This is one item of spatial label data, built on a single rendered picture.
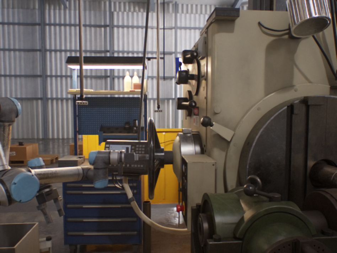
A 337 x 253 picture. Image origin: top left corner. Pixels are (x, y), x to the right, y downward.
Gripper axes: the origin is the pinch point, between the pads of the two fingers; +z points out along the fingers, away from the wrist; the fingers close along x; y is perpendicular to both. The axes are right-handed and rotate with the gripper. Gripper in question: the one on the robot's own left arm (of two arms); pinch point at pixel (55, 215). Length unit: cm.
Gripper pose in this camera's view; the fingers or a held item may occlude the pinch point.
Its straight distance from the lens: 157.2
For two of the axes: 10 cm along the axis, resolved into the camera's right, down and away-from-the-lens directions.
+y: 9.2, -3.9, -0.4
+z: 3.9, 9.2, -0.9
